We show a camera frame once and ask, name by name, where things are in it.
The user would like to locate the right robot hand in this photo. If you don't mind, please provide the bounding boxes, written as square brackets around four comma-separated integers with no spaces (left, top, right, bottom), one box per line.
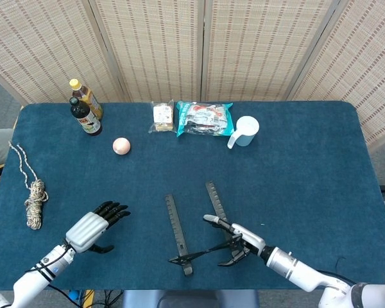
[203,214,266,267]

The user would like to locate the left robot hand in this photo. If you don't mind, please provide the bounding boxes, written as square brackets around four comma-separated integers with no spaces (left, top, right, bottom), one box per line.
[65,200,132,254]

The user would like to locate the grey notched plastic rack frame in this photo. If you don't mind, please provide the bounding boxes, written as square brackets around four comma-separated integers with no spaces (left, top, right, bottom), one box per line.
[164,181,244,277]

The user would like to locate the blue table cloth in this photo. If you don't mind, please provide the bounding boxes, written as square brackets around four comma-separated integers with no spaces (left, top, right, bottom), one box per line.
[0,101,385,291]

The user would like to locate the blue-gray chair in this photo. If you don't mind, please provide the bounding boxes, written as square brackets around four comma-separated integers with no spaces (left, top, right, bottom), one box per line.
[121,289,261,308]

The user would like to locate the pale pink ball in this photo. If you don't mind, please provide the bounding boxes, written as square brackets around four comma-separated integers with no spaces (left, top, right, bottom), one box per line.
[112,137,132,156]

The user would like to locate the dark sauce bottle black cap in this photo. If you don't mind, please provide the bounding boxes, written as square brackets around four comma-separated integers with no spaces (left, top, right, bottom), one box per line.
[69,96,103,137]

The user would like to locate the tea bottle yellow cap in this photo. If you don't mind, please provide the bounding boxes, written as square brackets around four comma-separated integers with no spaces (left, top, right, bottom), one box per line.
[69,78,104,122]

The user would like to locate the teal snack bag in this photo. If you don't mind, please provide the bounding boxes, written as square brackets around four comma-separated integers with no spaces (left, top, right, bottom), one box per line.
[175,100,234,138]

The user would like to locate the clear bag of sandwich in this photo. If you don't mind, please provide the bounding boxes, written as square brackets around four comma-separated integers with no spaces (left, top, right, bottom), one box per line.
[148,99,177,135]

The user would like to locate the woven bamboo folding screen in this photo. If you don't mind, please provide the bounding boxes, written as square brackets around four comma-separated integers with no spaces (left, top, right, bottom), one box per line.
[0,0,385,153]

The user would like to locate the beige coiled rope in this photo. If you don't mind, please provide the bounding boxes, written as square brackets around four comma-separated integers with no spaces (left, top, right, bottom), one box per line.
[8,141,49,231]

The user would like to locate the black floor cables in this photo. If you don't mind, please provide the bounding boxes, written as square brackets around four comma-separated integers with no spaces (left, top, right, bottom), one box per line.
[94,289,124,308]

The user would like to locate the light blue handled cup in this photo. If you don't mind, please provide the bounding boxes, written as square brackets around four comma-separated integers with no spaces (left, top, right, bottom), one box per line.
[227,115,261,150]

